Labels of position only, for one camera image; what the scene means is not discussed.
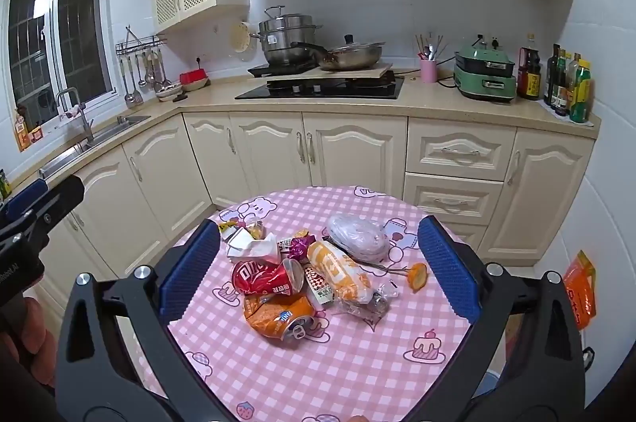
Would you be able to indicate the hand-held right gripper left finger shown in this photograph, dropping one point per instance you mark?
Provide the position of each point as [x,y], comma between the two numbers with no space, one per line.
[191,275]

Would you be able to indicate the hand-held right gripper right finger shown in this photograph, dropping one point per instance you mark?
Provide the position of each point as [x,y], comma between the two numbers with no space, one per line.
[447,275]

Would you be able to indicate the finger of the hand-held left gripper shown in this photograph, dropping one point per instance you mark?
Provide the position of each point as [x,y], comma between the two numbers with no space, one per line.
[27,197]
[59,201]

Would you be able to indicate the orange peel piece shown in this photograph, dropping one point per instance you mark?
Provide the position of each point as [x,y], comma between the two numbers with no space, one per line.
[417,277]

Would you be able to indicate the white tissue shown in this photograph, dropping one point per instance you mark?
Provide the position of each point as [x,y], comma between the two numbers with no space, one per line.
[253,248]

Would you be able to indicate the crushed red can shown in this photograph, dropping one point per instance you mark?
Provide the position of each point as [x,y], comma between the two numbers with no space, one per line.
[263,278]

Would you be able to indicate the clear plastic wrapper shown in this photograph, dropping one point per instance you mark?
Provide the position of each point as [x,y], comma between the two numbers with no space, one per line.
[377,301]

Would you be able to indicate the crushed orange can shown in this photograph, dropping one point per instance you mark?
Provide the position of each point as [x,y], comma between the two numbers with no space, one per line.
[276,315]

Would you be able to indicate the small white brown packet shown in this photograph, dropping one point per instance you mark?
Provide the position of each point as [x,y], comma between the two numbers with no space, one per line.
[285,245]

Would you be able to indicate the orange white bread wrapper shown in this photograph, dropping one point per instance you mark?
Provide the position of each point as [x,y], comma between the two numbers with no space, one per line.
[338,273]

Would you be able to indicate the purple candy wrapper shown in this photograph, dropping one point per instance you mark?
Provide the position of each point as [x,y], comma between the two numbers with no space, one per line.
[299,248]

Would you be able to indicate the red white sachet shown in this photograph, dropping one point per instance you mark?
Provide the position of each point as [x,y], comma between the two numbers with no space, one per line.
[318,287]

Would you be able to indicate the person's left hand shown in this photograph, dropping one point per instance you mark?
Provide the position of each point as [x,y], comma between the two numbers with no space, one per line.
[38,332]

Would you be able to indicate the small cream drawer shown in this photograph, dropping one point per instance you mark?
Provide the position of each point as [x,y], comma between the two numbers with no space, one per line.
[469,235]

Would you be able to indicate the yellow snack wrapper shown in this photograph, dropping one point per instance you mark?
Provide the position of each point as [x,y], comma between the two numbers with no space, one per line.
[229,229]

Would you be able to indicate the orange packets on sill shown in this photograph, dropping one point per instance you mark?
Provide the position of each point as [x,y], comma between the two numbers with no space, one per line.
[24,131]

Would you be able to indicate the medium cream drawer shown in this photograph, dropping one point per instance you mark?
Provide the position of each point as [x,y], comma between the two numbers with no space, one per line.
[452,201]

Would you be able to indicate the steel sink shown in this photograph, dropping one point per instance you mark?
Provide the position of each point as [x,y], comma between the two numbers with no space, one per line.
[107,131]

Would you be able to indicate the steel faucet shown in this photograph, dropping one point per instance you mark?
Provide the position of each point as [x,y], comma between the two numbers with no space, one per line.
[83,113]

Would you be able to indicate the clear plastic bag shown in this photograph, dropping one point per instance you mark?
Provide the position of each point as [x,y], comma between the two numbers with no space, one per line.
[355,235]

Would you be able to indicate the large cream drawer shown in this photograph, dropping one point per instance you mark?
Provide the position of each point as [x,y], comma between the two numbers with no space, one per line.
[459,151]

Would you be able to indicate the pink checked tablecloth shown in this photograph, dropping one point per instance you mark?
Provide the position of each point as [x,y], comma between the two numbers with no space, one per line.
[348,352]

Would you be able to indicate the orange paper bag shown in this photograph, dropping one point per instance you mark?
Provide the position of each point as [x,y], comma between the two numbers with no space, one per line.
[581,288]

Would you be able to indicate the cream base cabinet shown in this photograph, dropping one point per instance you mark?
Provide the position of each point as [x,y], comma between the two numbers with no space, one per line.
[357,153]

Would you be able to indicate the white bowls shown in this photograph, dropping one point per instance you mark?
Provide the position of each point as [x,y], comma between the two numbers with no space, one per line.
[169,92]

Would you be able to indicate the white framed window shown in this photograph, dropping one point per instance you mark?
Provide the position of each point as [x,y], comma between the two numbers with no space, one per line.
[79,29]

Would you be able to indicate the steel utensil rack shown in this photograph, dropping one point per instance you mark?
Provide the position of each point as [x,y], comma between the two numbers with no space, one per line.
[141,41]

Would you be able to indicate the red bowl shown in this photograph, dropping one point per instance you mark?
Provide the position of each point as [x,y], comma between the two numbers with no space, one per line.
[194,78]

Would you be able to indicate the green multi cooker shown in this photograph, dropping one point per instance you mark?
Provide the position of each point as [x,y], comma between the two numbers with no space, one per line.
[484,84]

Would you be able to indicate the pink utensil holder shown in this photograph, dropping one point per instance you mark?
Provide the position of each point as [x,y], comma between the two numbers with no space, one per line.
[428,71]

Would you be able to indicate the black gas hob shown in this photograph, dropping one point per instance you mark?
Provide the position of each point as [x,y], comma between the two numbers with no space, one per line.
[348,93]

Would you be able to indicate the dark glass bottle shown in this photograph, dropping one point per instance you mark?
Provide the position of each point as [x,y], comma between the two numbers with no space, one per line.
[551,76]
[560,94]

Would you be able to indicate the black induction cooker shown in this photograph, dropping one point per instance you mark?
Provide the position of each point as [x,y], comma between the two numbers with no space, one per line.
[261,70]

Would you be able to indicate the green bottle yellow cap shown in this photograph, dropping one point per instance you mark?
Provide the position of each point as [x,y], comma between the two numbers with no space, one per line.
[581,99]

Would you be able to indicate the steel frying pan with lid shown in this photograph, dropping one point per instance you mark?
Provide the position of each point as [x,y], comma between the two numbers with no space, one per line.
[353,56]

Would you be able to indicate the pale oil bottle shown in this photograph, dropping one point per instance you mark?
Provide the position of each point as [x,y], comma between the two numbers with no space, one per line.
[573,71]

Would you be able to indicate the round pale hanging board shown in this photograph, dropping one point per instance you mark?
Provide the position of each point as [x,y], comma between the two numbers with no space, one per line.
[239,36]

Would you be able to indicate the steel steamer pot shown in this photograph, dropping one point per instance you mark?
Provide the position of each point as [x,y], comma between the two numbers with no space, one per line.
[285,36]

